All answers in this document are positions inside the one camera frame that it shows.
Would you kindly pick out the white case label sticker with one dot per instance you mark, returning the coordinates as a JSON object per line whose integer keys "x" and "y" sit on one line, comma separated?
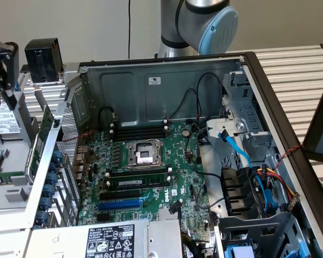
{"x": 154, "y": 81}

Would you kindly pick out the black plastic fan duct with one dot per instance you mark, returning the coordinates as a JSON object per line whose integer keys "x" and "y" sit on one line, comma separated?
{"x": 234, "y": 188}

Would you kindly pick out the green loose RAM stick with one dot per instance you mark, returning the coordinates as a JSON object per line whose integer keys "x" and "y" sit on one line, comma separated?
{"x": 5, "y": 179}

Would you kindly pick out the long black expansion slot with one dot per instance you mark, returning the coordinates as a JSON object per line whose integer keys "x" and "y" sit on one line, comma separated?
{"x": 119, "y": 194}

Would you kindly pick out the hard disk with blue rail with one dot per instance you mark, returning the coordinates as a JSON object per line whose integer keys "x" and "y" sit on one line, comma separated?
{"x": 4, "y": 122}

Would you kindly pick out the black RAM slot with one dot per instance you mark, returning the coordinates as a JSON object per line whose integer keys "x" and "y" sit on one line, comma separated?
{"x": 140, "y": 125}
{"x": 140, "y": 132}
{"x": 140, "y": 136}
{"x": 140, "y": 128}

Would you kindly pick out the short black expansion slot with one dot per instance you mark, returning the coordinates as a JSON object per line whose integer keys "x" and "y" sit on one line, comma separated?
{"x": 103, "y": 217}

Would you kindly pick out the blue plastic disk caddy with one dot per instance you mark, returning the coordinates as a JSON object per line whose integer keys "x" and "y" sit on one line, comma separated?
{"x": 239, "y": 251}

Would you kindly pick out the green Dell motherboard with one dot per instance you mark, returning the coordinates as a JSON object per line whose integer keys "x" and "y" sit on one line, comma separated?
{"x": 177, "y": 161}

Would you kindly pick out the black cooler fan box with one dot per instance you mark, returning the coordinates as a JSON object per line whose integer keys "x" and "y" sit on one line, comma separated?
{"x": 43, "y": 60}

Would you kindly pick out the round coin cell battery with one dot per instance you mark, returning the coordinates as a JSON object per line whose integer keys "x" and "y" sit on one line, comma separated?
{"x": 186, "y": 132}

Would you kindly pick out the silver metal disk bay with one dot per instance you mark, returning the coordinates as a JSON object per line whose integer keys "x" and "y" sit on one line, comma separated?
{"x": 247, "y": 113}

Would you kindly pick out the silver power supply unit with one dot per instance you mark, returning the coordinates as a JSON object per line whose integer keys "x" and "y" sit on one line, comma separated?
{"x": 70, "y": 242}

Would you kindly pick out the silver drive latch plate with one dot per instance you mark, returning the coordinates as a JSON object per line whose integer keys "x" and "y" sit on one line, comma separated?
{"x": 226, "y": 126}

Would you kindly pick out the silver CPU socket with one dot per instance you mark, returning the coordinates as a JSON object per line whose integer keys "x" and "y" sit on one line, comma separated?
{"x": 144, "y": 154}

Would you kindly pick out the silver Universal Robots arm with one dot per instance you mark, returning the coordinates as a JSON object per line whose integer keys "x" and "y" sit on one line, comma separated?
{"x": 177, "y": 21}

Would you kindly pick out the open grey PC case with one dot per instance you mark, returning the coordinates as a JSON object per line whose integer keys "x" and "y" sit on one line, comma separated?
{"x": 177, "y": 94}

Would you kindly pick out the grey plastic disk bay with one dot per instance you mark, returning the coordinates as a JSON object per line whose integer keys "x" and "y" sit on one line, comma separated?
{"x": 272, "y": 228}

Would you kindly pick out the silver chipset heat sink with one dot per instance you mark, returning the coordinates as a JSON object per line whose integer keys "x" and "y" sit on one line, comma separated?
{"x": 169, "y": 214}

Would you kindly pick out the grey parts rack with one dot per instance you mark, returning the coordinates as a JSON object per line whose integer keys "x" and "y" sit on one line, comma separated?
{"x": 13, "y": 193}

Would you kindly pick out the black graphics card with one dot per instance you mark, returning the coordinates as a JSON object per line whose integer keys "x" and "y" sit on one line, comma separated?
{"x": 41, "y": 129}

